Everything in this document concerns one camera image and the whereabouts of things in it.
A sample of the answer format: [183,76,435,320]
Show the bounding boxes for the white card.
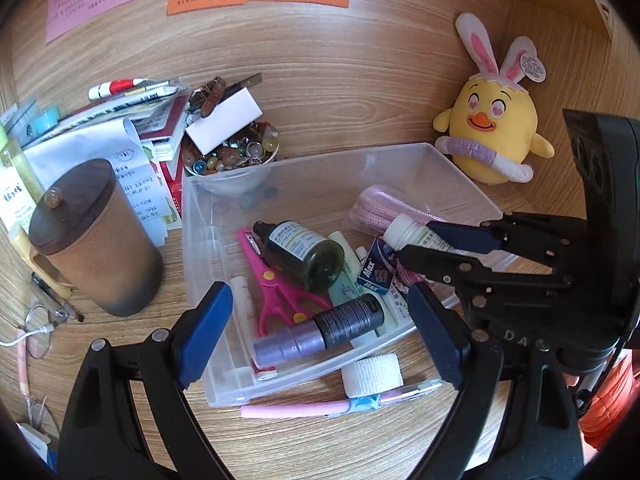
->
[185,87,263,155]

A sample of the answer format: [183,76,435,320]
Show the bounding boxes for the bowl of beads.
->
[181,120,281,198]

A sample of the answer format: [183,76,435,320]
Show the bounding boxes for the blue white carton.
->
[17,422,58,473]

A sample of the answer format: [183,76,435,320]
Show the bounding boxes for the pink scissors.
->
[236,229,333,337]

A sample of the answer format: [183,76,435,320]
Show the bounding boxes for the brown lidded mug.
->
[22,158,164,318]

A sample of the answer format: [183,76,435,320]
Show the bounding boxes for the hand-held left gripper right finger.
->
[406,281,586,480]

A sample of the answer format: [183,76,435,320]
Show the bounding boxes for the white tape roll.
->
[341,353,404,395]

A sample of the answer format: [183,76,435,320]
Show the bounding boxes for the blue staple box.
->
[356,237,401,295]

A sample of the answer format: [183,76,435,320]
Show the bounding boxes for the green spray bottle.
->
[0,125,46,233]

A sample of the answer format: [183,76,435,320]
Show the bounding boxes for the purple black spray bottle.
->
[251,293,386,368]

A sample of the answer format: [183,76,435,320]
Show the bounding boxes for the brown watch strap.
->
[190,74,263,116]

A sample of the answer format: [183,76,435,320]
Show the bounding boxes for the orange sleeved forearm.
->
[577,350,640,453]

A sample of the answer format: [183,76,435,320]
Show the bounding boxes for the yellow chick plush toy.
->
[432,12,556,188]

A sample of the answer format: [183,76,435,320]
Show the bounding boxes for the dark green bottle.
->
[251,220,346,293]

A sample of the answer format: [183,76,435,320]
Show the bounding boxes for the pink cord bundle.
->
[347,185,451,236]

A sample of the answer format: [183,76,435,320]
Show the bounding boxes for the clear plastic storage box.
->
[180,142,518,407]

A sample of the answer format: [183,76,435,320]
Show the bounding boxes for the red white marker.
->
[88,77,151,101]

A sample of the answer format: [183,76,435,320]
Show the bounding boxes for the thin framed eyeglasses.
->
[22,304,71,352]

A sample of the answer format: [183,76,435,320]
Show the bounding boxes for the pile of papers and booklets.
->
[0,80,193,248]

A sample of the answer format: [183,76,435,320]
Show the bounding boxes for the cream yellow tube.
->
[9,222,36,266]

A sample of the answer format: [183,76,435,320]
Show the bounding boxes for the white plastic bottle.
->
[384,213,458,256]

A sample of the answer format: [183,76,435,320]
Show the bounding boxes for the pale pink stylus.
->
[16,342,30,396]

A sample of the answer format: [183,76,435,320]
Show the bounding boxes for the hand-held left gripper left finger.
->
[57,281,235,480]

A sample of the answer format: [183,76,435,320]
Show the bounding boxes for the pink pen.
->
[240,379,444,419]

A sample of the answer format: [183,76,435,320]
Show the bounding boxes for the white slim tube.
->
[229,276,278,380]

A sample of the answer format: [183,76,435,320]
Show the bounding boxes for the white cable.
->
[0,322,53,348]

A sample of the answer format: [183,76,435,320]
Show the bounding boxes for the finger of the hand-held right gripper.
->
[425,215,589,269]
[398,243,494,287]

